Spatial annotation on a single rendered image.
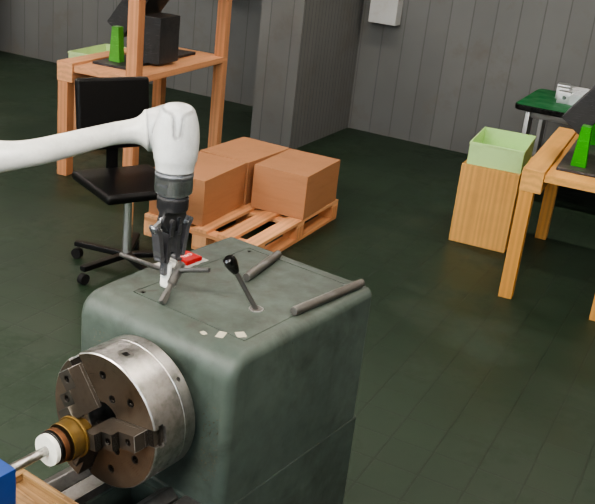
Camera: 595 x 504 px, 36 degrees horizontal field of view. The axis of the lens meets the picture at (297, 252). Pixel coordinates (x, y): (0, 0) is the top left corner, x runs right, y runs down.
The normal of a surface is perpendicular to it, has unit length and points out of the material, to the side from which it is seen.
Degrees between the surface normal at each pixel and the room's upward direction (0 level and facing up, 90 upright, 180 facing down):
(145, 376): 32
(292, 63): 90
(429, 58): 90
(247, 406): 90
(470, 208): 90
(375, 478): 0
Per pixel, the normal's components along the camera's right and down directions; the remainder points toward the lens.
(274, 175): -0.42, 0.29
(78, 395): 0.69, -0.36
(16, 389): 0.11, -0.92
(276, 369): 0.81, 0.29
